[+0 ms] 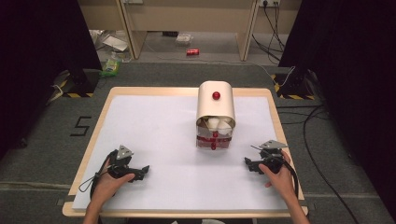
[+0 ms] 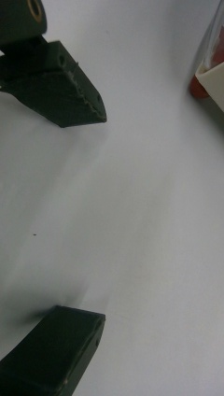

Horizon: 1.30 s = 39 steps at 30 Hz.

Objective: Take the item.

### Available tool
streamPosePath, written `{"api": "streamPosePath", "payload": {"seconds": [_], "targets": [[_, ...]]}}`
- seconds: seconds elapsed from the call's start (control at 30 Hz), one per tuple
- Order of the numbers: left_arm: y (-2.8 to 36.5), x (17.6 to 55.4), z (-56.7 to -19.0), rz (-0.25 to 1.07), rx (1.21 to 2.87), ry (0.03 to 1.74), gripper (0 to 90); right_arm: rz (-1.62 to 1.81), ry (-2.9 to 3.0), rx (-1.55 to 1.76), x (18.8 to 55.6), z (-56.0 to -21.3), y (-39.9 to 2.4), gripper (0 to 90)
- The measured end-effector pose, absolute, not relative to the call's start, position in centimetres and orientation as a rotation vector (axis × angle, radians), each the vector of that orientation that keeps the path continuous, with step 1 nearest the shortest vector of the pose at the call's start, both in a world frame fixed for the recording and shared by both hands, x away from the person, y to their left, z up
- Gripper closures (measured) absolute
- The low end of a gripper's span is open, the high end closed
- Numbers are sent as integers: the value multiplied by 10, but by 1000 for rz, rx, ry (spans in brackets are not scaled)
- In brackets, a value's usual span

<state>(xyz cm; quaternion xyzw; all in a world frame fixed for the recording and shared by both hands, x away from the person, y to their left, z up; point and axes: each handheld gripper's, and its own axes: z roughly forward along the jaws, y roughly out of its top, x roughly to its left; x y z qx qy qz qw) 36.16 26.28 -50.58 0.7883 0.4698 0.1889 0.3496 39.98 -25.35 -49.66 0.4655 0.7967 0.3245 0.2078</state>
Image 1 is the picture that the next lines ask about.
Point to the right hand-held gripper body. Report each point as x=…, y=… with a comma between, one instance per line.
x=272, y=158

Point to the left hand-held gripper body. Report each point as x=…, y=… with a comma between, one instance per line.
x=120, y=165

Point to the person's right hand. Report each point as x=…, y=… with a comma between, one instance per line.
x=281, y=182

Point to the person's left hand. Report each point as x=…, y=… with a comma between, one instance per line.
x=106, y=188

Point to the white table mat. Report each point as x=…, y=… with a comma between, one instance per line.
x=168, y=149

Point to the white round object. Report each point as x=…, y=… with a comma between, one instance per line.
x=224, y=127
x=213, y=122

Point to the white storage box red knobs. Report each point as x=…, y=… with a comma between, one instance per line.
x=215, y=105

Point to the stand base striped tape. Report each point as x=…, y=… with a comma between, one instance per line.
x=79, y=85
x=294, y=85

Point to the green packet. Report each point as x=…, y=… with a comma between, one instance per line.
x=110, y=67

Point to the black curtain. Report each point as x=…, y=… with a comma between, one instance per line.
x=355, y=77
x=34, y=62

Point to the crumpled white plastic sheet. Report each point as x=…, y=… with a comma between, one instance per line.
x=109, y=40

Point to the red can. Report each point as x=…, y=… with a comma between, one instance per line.
x=192, y=51

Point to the clear plastic box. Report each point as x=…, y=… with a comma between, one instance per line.
x=184, y=39

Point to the wooden desk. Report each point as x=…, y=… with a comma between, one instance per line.
x=193, y=15

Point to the white wall socket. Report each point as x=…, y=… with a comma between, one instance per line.
x=269, y=2

